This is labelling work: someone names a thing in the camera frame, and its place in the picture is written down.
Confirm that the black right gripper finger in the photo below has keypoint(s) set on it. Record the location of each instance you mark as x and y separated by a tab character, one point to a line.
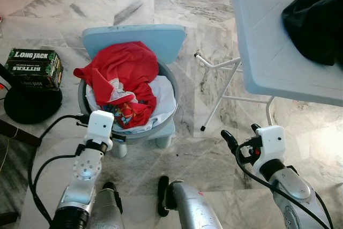
256	128
230	142

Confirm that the red jersey navy trim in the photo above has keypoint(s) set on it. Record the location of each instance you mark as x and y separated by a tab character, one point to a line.
123	63

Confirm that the black garment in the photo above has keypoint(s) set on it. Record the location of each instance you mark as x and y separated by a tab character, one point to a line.
316	25

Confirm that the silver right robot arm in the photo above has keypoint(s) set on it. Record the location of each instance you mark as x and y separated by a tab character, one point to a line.
293	185

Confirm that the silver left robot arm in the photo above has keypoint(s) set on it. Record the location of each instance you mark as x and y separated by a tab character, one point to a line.
86	167

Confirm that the grey plastic basin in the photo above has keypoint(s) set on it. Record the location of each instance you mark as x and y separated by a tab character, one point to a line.
144	135

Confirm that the pale white laundry cloth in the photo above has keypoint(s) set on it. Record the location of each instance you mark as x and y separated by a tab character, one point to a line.
163	97

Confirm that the silver right robot leg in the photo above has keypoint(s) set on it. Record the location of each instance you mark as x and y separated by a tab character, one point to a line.
195	207

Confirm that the silver robot leg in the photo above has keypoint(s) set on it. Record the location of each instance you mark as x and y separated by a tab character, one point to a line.
195	207
104	213

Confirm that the silver left robot leg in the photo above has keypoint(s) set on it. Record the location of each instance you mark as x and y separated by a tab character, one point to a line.
104	213

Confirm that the dark wooden stand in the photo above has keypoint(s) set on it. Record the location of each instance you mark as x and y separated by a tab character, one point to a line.
19	132

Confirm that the light blue plastic stool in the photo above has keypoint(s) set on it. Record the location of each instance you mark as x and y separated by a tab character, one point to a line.
134	38

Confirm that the Long Jack cardboard box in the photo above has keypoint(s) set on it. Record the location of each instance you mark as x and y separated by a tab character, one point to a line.
32	68

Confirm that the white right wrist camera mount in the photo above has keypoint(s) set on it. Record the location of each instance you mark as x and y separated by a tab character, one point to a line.
272	140

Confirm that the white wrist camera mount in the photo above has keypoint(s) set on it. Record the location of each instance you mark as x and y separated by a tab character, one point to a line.
100	127
272	140

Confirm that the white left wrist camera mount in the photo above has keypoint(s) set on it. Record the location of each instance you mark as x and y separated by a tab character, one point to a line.
100	127

